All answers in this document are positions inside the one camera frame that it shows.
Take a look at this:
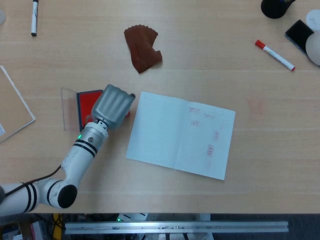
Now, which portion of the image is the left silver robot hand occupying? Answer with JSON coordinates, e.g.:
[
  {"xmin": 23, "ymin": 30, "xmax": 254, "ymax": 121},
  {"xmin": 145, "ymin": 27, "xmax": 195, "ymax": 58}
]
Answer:
[{"xmin": 90, "ymin": 84, "xmax": 137, "ymax": 132}]

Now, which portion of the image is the red ink pad clear lid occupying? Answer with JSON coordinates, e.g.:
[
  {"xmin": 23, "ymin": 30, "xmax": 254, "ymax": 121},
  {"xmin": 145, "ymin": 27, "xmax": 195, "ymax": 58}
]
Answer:
[{"xmin": 61, "ymin": 86, "xmax": 105, "ymax": 133}]

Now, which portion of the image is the open lined white notebook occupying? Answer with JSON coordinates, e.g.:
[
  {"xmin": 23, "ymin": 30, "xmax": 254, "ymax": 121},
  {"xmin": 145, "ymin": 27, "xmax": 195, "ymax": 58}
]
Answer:
[{"xmin": 125, "ymin": 90, "xmax": 237, "ymax": 181}]

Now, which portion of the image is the brown crumpled cloth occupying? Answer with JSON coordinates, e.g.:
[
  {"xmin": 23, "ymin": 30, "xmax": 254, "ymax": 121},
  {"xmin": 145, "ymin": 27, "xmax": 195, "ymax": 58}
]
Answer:
[{"xmin": 123, "ymin": 24, "xmax": 164, "ymax": 75}]

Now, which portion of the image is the white device with green light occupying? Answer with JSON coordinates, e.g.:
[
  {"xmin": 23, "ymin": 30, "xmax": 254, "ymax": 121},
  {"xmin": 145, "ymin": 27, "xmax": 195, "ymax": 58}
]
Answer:
[{"xmin": 116, "ymin": 212, "xmax": 150, "ymax": 223}]

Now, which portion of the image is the black cap whiteboard marker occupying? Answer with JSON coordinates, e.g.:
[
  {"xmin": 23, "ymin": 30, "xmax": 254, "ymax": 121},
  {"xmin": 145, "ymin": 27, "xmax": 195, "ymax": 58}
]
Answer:
[{"xmin": 30, "ymin": 0, "xmax": 40, "ymax": 37}]

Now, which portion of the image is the red cap whiteboard marker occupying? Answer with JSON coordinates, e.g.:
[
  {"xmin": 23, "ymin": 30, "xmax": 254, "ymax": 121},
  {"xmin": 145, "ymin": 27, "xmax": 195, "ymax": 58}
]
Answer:
[{"xmin": 254, "ymin": 39, "xmax": 296, "ymax": 72}]

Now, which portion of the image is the black mesh pen holder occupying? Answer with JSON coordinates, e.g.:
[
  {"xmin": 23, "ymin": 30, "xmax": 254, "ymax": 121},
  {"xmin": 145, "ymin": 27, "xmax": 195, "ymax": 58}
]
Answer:
[{"xmin": 260, "ymin": 0, "xmax": 296, "ymax": 20}]

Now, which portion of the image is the black smartphone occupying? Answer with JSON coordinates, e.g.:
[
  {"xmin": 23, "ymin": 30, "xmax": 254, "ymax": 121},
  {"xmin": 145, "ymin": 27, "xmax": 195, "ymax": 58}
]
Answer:
[{"xmin": 284, "ymin": 19, "xmax": 315, "ymax": 55}]

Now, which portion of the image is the beige upturned bowl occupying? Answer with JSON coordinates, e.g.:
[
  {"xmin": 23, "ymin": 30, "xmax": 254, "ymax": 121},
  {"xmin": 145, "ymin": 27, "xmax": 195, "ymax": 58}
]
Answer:
[{"xmin": 305, "ymin": 32, "xmax": 320, "ymax": 67}]

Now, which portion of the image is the white round lid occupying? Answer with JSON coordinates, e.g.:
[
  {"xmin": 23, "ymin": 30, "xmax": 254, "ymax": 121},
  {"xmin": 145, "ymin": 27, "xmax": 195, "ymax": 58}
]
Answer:
[{"xmin": 305, "ymin": 9, "xmax": 320, "ymax": 33}]

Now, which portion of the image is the brown arm cable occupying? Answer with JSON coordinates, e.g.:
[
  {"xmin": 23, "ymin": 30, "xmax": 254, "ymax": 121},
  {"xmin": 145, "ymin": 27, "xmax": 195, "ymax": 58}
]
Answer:
[{"xmin": 4, "ymin": 164, "xmax": 62, "ymax": 197}]

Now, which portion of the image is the aluminium rail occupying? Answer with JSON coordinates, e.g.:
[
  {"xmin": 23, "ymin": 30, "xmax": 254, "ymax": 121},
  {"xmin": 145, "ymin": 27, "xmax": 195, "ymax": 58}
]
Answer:
[{"xmin": 64, "ymin": 220, "xmax": 290, "ymax": 235}]

